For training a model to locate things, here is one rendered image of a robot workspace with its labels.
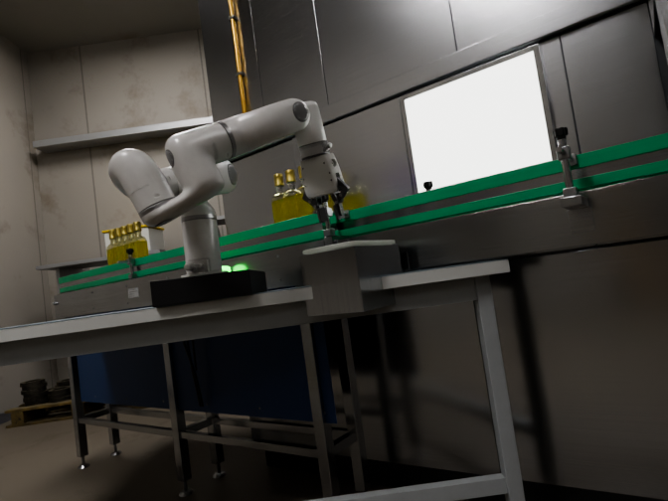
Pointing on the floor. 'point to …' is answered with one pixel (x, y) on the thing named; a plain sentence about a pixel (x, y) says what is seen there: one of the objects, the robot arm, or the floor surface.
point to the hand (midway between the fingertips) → (330, 213)
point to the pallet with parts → (46, 403)
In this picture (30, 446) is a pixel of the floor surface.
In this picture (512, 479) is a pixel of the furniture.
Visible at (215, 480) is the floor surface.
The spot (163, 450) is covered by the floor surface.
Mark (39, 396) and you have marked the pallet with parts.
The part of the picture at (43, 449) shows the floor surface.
